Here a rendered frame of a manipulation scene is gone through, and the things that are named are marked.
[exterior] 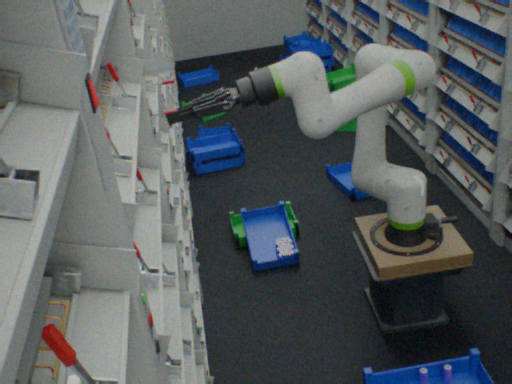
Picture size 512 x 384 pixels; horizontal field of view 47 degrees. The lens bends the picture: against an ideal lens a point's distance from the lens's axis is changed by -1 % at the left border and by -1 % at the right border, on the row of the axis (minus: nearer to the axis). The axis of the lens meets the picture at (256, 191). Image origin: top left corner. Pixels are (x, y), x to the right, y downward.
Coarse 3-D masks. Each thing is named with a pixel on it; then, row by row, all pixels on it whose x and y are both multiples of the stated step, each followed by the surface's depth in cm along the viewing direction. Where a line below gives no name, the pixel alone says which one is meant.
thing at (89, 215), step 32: (0, 0) 47; (32, 0) 47; (0, 32) 48; (32, 32) 48; (96, 160) 55; (96, 192) 56; (64, 224) 57; (96, 224) 57; (128, 352) 66; (160, 352) 77
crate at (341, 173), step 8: (328, 168) 317; (336, 168) 321; (344, 168) 322; (328, 176) 318; (336, 176) 321; (344, 176) 320; (336, 184) 311; (344, 184) 301; (352, 184) 311; (344, 192) 303; (352, 192) 294; (360, 192) 295; (352, 200) 296
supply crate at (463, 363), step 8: (472, 352) 149; (448, 360) 151; (456, 360) 151; (464, 360) 152; (472, 360) 150; (368, 368) 149; (408, 368) 150; (416, 368) 151; (432, 368) 151; (440, 368) 152; (456, 368) 153; (464, 368) 153; (472, 368) 151; (480, 368) 149; (368, 376) 148; (376, 376) 150; (384, 376) 151; (392, 376) 151; (400, 376) 151; (408, 376) 152; (416, 376) 152; (432, 376) 153; (440, 376) 153; (456, 376) 153; (464, 376) 152; (472, 376) 152; (480, 376) 150; (488, 376) 145
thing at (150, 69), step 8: (144, 64) 190; (152, 64) 191; (144, 72) 192; (152, 72) 192; (144, 80) 187; (152, 80) 188; (152, 96) 175; (152, 104) 168; (152, 112) 163; (160, 136) 139; (160, 144) 140
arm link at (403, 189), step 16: (384, 176) 199; (400, 176) 195; (416, 176) 194; (384, 192) 199; (400, 192) 194; (416, 192) 193; (400, 208) 197; (416, 208) 196; (400, 224) 200; (416, 224) 199
